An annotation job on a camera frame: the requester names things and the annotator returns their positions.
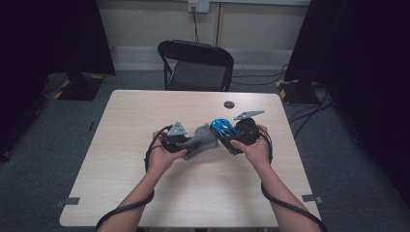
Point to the person's right hand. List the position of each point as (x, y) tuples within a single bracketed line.
[(256, 154)]

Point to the black stand base yellow tape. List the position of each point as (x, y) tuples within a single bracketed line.
[(80, 88), (295, 92)]

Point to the wall conduit pipe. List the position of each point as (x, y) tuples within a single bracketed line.
[(219, 24)]

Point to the grey towel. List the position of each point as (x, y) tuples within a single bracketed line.
[(201, 141)]

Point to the blue toy car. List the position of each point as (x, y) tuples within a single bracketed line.
[(225, 130)]

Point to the black curtain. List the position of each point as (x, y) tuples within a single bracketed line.
[(361, 64), (48, 42)]

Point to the grey tape strip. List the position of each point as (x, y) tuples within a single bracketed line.
[(69, 201), (312, 198)]

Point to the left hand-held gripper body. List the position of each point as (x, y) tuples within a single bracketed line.
[(174, 141)]

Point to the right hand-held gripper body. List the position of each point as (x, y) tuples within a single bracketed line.
[(248, 132)]

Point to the white wall socket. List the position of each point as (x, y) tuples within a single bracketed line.
[(199, 5)]

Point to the person's left hand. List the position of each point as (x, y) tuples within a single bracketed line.
[(161, 159)]

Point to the black folding chair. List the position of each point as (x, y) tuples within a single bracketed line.
[(196, 66)]

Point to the small black floor strip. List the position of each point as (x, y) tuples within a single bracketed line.
[(92, 126)]

